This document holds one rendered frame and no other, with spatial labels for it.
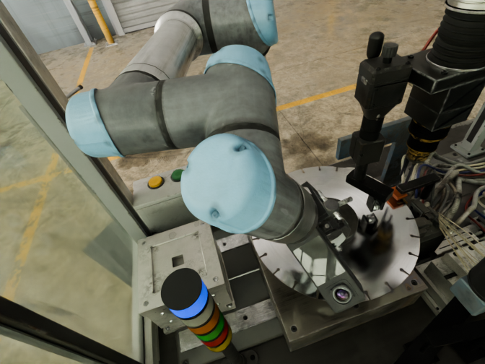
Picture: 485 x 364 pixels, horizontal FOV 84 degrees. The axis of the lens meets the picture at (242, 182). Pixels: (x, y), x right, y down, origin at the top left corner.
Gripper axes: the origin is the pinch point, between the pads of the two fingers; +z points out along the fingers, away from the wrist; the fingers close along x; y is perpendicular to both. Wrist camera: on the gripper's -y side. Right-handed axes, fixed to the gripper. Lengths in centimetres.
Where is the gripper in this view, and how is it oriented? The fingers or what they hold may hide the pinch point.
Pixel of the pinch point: (334, 245)
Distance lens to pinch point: 52.0
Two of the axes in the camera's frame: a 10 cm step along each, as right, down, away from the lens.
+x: -7.7, 5.6, 2.9
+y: -3.7, -7.7, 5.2
